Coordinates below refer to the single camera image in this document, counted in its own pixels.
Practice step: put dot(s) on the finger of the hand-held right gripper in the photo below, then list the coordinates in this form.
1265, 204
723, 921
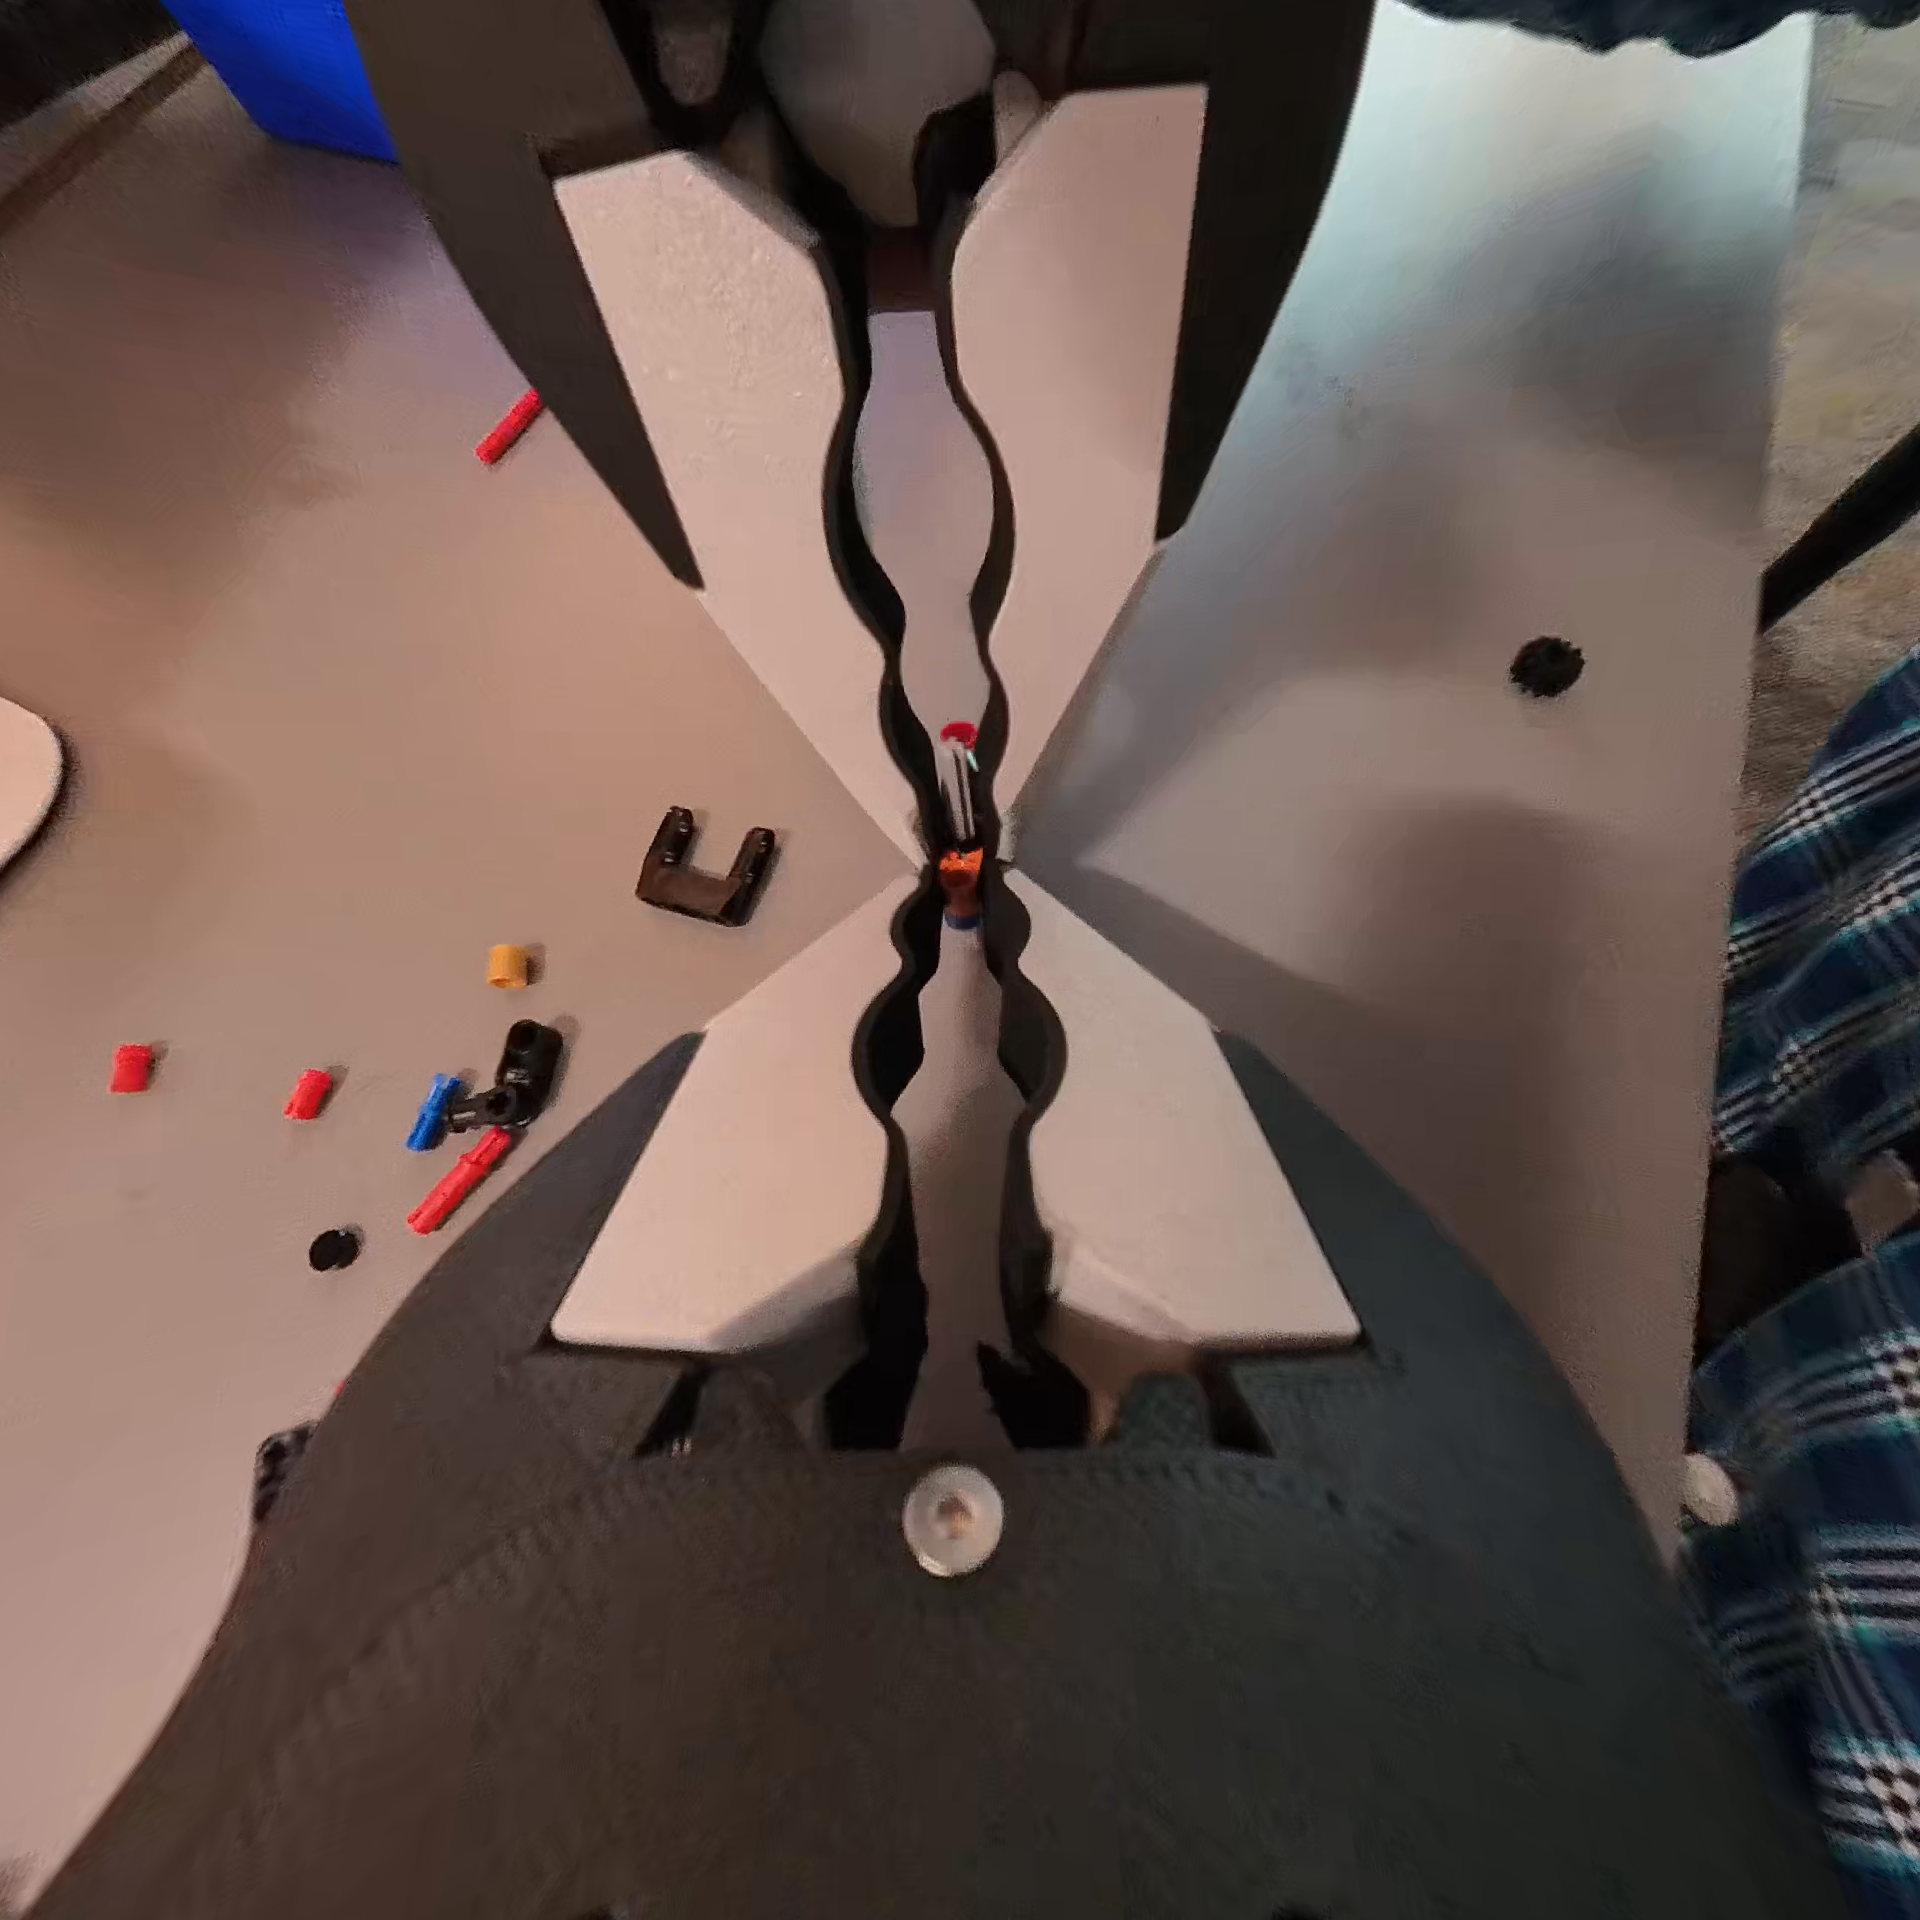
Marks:
704, 376
1094, 376

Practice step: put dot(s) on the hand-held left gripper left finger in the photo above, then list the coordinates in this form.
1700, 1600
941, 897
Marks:
734, 1201

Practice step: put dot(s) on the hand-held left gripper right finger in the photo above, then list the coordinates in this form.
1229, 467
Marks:
1184, 1201

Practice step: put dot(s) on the orange lego connector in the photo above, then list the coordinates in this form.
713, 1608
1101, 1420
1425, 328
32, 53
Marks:
960, 866

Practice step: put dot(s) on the small black lego assembly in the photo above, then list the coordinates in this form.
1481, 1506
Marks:
960, 796

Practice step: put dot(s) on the long red lego axle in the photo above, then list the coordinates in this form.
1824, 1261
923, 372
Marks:
509, 427

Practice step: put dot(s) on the black angled lego connector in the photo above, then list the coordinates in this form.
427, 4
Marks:
524, 1058

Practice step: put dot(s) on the red lego axle pin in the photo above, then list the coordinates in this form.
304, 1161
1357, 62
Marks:
458, 1182

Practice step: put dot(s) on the blue lego pin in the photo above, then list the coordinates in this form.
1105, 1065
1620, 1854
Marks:
435, 1114

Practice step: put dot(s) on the yellow lego bush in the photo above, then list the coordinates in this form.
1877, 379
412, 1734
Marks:
509, 965

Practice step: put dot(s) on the round black lego piece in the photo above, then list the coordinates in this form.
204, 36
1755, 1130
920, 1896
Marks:
332, 1250

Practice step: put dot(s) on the small red lego bush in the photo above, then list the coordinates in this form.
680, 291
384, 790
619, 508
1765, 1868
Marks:
132, 1068
308, 1096

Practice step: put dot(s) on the short black lego liftarm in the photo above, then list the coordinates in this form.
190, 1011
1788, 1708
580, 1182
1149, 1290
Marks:
283, 1473

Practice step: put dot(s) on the small black lego gear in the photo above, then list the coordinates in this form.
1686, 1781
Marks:
1546, 668

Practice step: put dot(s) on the plain blue parts bin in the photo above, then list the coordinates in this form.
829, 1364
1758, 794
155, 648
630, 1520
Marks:
283, 76

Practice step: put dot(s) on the person in blue plaid shirt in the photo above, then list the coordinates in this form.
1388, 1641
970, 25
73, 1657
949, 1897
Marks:
1828, 931

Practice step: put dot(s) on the white book stand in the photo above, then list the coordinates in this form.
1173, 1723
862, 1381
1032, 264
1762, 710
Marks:
22, 780

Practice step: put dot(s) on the black chair leg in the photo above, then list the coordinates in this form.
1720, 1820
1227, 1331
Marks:
1844, 539

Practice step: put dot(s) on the black u-shaped lego frame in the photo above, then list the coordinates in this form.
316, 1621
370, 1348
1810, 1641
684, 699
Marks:
698, 897

